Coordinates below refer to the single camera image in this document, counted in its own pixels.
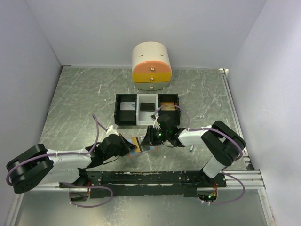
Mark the aluminium rail front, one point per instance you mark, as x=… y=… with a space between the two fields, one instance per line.
x=250 y=180

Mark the gold card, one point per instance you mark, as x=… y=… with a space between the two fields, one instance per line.
x=167 y=106
x=135 y=142

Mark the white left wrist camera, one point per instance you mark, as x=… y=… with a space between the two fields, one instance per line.
x=111 y=130

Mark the round cream drawer cabinet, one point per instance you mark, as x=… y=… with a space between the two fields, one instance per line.
x=151 y=69

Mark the orange leather card holder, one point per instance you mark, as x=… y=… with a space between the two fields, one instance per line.
x=133 y=154

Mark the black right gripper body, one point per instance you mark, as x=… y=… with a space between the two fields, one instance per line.
x=156 y=135

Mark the white card in tray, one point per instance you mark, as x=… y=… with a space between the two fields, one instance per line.
x=127 y=106

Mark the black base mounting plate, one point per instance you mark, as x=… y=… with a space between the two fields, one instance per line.
x=150 y=183

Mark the three-compartment black white tray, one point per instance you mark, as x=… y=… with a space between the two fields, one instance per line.
x=137 y=109

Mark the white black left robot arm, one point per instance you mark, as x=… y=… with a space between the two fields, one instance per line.
x=39 y=165

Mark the black card in tray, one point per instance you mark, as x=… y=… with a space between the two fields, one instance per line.
x=147 y=107

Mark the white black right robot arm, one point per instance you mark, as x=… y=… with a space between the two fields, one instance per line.
x=225 y=145

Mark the gold card in tray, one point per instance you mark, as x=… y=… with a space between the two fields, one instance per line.
x=167 y=106

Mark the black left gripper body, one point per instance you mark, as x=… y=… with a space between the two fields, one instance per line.
x=121 y=150

